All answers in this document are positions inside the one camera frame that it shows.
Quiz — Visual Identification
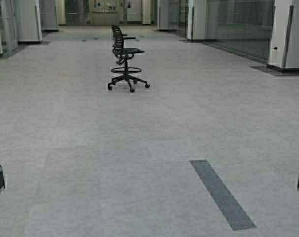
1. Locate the black swivel drafting chair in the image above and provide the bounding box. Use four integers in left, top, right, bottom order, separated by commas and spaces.
107, 24, 150, 93

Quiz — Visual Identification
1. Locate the glass office partition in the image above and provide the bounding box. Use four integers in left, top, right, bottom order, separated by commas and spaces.
206, 0, 275, 61

